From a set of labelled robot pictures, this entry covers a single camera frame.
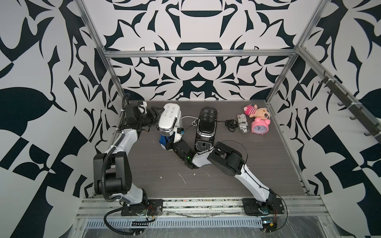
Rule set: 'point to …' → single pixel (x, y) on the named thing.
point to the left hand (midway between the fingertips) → (162, 110)
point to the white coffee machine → (170, 119)
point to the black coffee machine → (206, 129)
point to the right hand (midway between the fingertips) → (164, 132)
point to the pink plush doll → (254, 111)
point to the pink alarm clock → (260, 127)
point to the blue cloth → (162, 140)
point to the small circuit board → (269, 224)
